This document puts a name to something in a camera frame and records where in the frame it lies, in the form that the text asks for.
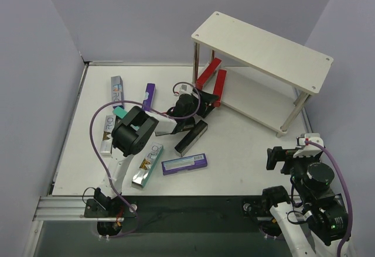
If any red toothpaste box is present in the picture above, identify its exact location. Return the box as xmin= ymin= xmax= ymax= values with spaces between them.
xmin=213 ymin=69 xmax=227 ymax=108
xmin=196 ymin=58 xmax=222 ymax=90

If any purple toothpaste box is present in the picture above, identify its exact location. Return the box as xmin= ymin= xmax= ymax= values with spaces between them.
xmin=142 ymin=83 xmax=156 ymax=111
xmin=161 ymin=153 xmax=208 ymax=176

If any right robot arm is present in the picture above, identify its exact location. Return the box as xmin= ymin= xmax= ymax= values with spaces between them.
xmin=260 ymin=141 xmax=353 ymax=256

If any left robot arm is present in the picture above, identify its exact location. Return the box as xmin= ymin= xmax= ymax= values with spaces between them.
xmin=94 ymin=90 xmax=221 ymax=217

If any white two-tier shelf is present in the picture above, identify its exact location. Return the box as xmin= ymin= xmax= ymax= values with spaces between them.
xmin=191 ymin=11 xmax=333 ymax=137

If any purple toothpaste box flat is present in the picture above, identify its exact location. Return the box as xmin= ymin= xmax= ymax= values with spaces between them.
xmin=161 ymin=153 xmax=208 ymax=176

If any teal toothpaste box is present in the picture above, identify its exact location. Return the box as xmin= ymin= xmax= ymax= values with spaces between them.
xmin=112 ymin=106 xmax=127 ymax=131

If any silver Rio box top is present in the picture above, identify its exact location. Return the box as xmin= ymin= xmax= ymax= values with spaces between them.
xmin=111 ymin=76 xmax=125 ymax=109

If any silver rio box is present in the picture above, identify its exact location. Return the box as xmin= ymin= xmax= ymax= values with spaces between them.
xmin=111 ymin=76 xmax=125 ymax=109
xmin=132 ymin=142 xmax=164 ymax=189
xmin=99 ymin=115 xmax=117 ymax=157

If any silver Rio box bottom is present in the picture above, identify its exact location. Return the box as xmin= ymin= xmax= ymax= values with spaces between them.
xmin=132 ymin=142 xmax=164 ymax=189

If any silver Rio box left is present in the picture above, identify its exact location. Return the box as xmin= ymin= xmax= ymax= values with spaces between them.
xmin=99 ymin=115 xmax=117 ymax=157

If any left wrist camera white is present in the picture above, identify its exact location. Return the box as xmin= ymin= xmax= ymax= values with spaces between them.
xmin=178 ymin=83 xmax=195 ymax=96

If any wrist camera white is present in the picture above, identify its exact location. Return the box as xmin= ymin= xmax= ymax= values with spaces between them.
xmin=178 ymin=83 xmax=195 ymax=96
xmin=293 ymin=133 xmax=325 ymax=158

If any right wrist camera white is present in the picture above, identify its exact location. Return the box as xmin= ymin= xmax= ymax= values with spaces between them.
xmin=293 ymin=133 xmax=325 ymax=158

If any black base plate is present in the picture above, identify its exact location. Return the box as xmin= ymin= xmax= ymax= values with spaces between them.
xmin=84 ymin=195 xmax=294 ymax=234

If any aluminium frame rail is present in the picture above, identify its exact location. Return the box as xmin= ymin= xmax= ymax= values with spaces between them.
xmin=22 ymin=61 xmax=124 ymax=257

